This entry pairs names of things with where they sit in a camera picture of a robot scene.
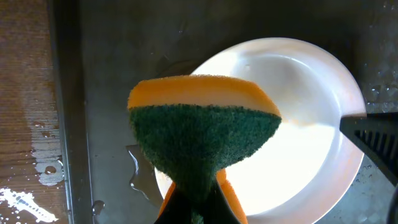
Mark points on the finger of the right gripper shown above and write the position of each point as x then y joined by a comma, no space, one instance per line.
376,136

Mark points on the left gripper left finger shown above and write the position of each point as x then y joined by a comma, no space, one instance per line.
175,209

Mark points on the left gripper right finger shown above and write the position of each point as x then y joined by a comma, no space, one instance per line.
215,209

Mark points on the white plate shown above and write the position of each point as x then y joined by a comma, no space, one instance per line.
301,173

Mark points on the orange green scrub sponge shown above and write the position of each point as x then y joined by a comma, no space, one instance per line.
193,127

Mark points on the dark brown serving tray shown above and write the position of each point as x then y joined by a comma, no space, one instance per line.
101,49

